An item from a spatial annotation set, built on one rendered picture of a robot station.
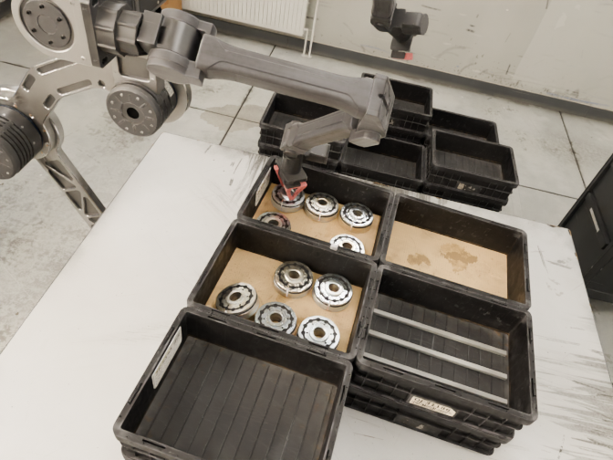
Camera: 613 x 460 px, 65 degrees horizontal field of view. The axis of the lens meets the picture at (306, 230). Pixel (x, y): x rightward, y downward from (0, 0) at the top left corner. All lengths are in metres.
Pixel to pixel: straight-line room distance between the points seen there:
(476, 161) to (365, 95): 1.74
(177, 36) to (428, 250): 0.94
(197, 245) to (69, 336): 0.44
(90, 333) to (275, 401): 0.53
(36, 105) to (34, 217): 1.18
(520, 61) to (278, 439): 3.65
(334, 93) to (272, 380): 0.64
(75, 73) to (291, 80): 0.76
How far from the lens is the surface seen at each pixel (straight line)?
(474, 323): 1.37
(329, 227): 1.44
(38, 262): 2.51
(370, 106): 0.86
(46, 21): 0.97
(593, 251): 2.65
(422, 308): 1.34
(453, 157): 2.52
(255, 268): 1.30
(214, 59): 0.88
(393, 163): 2.52
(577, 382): 1.61
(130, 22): 0.90
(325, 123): 1.07
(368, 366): 1.08
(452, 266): 1.47
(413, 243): 1.48
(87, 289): 1.46
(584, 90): 4.49
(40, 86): 1.57
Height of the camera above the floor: 1.85
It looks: 46 degrees down
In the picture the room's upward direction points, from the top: 12 degrees clockwise
